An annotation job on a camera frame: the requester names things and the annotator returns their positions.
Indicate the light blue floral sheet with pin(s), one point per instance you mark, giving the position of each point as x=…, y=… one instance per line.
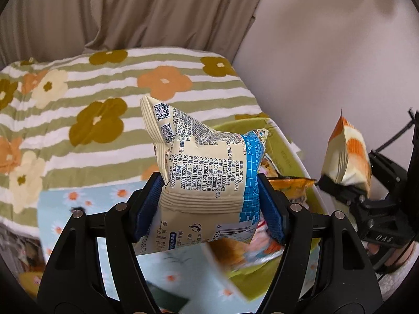
x=108, y=199

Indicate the yellow-green cardboard box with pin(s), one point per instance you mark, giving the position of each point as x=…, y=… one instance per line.
x=294, y=157

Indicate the green striped floral blanket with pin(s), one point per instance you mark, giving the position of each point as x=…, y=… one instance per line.
x=81, y=104

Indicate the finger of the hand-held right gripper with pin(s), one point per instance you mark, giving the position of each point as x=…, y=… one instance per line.
x=342, y=191
x=389, y=170

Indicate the person's right forearm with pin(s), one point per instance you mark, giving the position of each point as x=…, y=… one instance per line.
x=397, y=276

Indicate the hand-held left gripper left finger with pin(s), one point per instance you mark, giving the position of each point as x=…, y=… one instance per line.
x=145, y=202

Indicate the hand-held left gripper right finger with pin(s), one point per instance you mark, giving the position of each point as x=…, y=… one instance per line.
x=273, y=212

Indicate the cream and blue snack packet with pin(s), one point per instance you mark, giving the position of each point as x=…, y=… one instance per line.
x=203, y=170

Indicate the yellow box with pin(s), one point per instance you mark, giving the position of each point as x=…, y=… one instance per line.
x=29, y=283

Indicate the beige curtain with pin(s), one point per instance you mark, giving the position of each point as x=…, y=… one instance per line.
x=131, y=9

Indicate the orange and cream snack packet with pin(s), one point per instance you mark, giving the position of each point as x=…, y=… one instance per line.
x=348, y=157

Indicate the person's right hand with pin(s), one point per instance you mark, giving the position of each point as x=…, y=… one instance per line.
x=401, y=255

